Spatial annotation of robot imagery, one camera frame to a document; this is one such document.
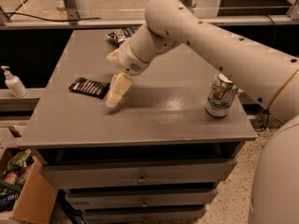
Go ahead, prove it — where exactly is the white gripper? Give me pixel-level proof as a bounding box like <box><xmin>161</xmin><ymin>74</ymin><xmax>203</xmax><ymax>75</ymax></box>
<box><xmin>106</xmin><ymin>40</ymin><xmax>150</xmax><ymax>107</ymax></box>

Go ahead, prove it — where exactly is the black rxbar chocolate bar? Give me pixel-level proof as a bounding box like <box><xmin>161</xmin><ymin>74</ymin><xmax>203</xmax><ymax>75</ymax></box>
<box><xmin>69</xmin><ymin>77</ymin><xmax>110</xmax><ymax>99</ymax></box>

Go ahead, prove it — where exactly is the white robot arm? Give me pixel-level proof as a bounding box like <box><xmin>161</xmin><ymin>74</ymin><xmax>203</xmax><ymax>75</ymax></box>
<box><xmin>107</xmin><ymin>0</ymin><xmax>299</xmax><ymax>224</ymax></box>

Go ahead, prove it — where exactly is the blue snack chip bag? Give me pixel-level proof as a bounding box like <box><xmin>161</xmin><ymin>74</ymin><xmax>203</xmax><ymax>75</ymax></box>
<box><xmin>107</xmin><ymin>26</ymin><xmax>139</xmax><ymax>47</ymax></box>

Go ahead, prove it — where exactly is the grey drawer cabinet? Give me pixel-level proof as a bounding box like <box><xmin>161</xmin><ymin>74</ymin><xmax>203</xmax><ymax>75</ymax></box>
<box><xmin>21</xmin><ymin>30</ymin><xmax>256</xmax><ymax>224</ymax></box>

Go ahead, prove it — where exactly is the white pump sanitizer bottle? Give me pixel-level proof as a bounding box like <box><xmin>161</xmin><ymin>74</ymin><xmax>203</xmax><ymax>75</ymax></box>
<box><xmin>1</xmin><ymin>65</ymin><xmax>27</xmax><ymax>98</ymax></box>

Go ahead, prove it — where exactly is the white green soda can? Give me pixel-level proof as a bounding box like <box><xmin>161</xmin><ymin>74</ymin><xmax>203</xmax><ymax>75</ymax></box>
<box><xmin>205</xmin><ymin>72</ymin><xmax>238</xmax><ymax>118</ymax></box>

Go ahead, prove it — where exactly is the green snack bag in box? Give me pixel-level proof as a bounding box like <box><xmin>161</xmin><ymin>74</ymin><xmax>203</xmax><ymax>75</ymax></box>
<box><xmin>7</xmin><ymin>149</ymin><xmax>32</xmax><ymax>171</ymax></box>

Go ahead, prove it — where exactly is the cardboard box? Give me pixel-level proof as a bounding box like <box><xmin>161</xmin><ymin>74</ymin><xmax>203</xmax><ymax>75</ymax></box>
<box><xmin>0</xmin><ymin>157</ymin><xmax>58</xmax><ymax>224</ymax></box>

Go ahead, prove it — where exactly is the grey metal rail frame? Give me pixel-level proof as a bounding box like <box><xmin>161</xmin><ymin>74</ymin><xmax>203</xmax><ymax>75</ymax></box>
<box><xmin>0</xmin><ymin>0</ymin><xmax>298</xmax><ymax>29</ymax></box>

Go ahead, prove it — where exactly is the black cable on rail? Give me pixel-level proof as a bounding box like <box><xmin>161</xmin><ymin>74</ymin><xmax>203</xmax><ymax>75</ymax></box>
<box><xmin>5</xmin><ymin>11</ymin><xmax>102</xmax><ymax>23</ymax></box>

